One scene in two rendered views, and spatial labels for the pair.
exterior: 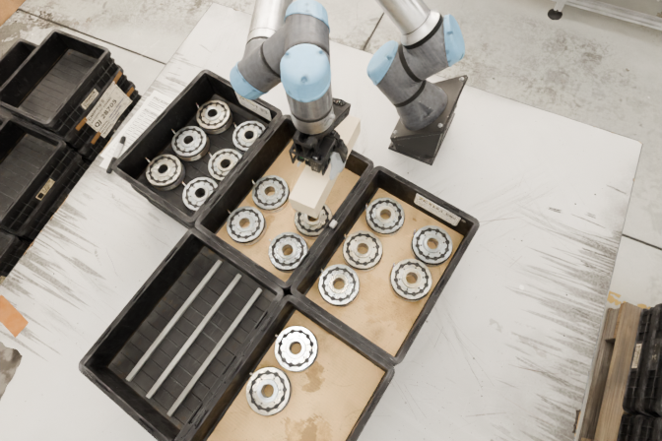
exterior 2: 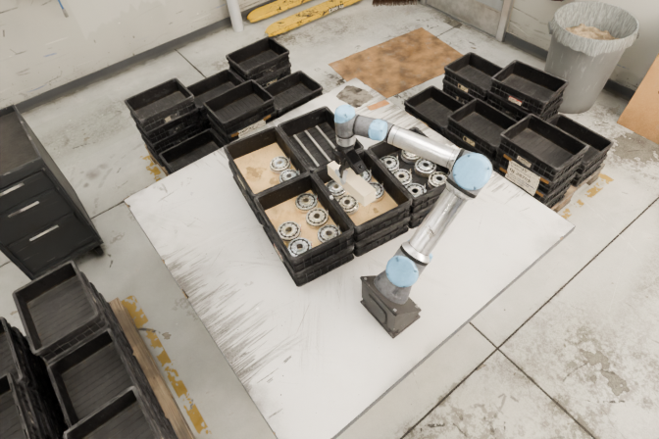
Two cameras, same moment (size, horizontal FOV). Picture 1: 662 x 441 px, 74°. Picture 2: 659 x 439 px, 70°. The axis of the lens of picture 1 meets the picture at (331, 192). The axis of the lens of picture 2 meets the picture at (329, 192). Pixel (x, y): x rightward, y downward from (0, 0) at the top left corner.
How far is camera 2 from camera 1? 164 cm
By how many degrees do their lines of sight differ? 55
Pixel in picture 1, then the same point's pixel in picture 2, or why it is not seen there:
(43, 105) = (529, 141)
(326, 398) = (264, 183)
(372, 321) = (281, 212)
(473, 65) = not seen: outside the picture
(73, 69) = (558, 158)
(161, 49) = (623, 249)
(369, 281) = (301, 218)
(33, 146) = not seen: hidden behind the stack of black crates
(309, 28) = (365, 121)
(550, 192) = (300, 365)
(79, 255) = not seen: hidden behind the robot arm
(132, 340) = (331, 130)
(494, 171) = (334, 338)
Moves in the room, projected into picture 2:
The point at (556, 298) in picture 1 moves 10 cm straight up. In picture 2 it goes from (239, 322) to (234, 311)
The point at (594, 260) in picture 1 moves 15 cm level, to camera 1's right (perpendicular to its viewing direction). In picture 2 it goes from (243, 360) to (226, 397)
